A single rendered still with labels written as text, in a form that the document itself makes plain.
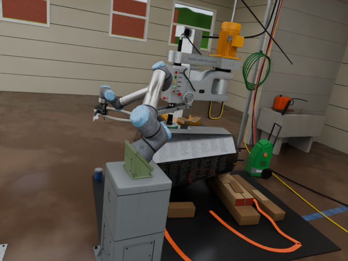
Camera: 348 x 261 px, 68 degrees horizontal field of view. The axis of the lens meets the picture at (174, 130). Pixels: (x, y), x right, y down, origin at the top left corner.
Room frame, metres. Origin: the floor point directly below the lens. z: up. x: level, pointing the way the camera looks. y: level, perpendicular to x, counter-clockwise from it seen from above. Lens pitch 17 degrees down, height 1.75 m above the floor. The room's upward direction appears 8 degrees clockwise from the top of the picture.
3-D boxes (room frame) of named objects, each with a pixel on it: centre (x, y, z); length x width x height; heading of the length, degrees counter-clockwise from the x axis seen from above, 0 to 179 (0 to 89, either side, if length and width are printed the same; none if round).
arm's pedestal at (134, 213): (1.76, 0.22, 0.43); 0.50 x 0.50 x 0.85; 28
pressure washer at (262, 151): (3.94, -1.45, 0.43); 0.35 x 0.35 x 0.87; 7
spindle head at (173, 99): (3.09, 0.00, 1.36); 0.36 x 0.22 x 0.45; 120
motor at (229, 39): (3.36, -0.51, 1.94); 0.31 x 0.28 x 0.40; 30
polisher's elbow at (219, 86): (3.38, -0.50, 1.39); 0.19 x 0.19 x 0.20
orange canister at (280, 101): (5.61, -2.26, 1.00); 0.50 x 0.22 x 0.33; 118
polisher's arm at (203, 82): (3.23, -0.28, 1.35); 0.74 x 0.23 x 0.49; 120
